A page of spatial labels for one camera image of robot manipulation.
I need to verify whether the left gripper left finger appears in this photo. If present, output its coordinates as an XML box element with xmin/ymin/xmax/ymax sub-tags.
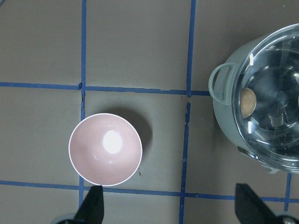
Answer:
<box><xmin>53</xmin><ymin>185</ymin><xmax>104</xmax><ymax>224</ymax></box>

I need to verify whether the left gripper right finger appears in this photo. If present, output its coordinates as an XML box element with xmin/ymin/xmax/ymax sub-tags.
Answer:
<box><xmin>235</xmin><ymin>183</ymin><xmax>299</xmax><ymax>224</ymax></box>

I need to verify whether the brown egg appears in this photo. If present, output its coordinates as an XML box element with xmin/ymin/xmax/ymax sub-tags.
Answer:
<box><xmin>240</xmin><ymin>88</ymin><xmax>256</xmax><ymax>119</ymax></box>

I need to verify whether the glass pot lid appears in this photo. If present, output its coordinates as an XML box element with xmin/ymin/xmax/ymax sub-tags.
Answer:
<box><xmin>232</xmin><ymin>24</ymin><xmax>299</xmax><ymax>173</ymax></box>

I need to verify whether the pale green electric pot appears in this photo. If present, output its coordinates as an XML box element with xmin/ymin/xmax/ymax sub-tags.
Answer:
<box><xmin>208</xmin><ymin>23</ymin><xmax>299</xmax><ymax>175</ymax></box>

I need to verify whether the pink bowl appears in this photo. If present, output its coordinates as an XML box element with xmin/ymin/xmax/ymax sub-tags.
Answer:
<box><xmin>68</xmin><ymin>113</ymin><xmax>142</xmax><ymax>187</ymax></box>

